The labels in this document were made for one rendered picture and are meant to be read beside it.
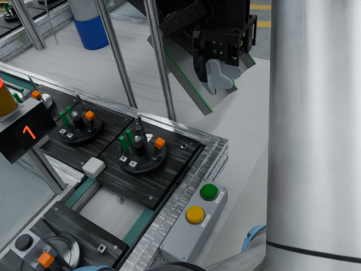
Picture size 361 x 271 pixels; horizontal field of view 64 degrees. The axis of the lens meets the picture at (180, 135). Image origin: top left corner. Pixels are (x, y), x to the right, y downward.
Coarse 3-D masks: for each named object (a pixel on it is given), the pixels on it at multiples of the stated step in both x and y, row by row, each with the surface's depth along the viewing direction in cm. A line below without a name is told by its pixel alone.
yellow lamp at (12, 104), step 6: (0, 90) 51; (6, 90) 53; (0, 96) 51; (6, 96) 53; (12, 96) 54; (0, 102) 52; (6, 102) 53; (12, 102) 54; (0, 108) 52; (6, 108) 53; (12, 108) 54; (0, 114) 53; (6, 114) 54
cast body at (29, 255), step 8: (24, 232) 56; (32, 232) 56; (16, 240) 54; (24, 240) 54; (32, 240) 55; (40, 240) 55; (16, 248) 54; (24, 248) 53; (32, 248) 54; (40, 248) 56; (48, 248) 56; (24, 256) 53; (32, 256) 55; (32, 264) 55; (40, 264) 55
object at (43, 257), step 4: (44, 252) 54; (40, 256) 53; (44, 256) 53; (48, 256) 53; (52, 256) 54; (40, 260) 53; (44, 260) 53; (48, 260) 53; (52, 260) 54; (44, 264) 52; (48, 264) 53; (52, 264) 55; (56, 264) 56; (52, 268) 55; (56, 268) 56; (60, 268) 57
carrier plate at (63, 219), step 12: (60, 204) 74; (48, 216) 72; (60, 216) 71; (72, 216) 71; (36, 228) 70; (48, 228) 69; (60, 228) 69; (72, 228) 68; (84, 228) 68; (96, 228) 68; (84, 240) 66; (96, 240) 66; (108, 240) 65; (120, 240) 65; (12, 252) 66; (84, 252) 64; (96, 252) 64; (108, 252) 63; (120, 252) 63; (0, 264) 64; (12, 264) 64; (84, 264) 62; (96, 264) 62; (108, 264) 61
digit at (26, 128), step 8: (24, 120) 57; (32, 120) 58; (16, 128) 56; (24, 128) 57; (32, 128) 59; (16, 136) 56; (24, 136) 58; (32, 136) 59; (40, 136) 61; (24, 144) 58; (32, 144) 60
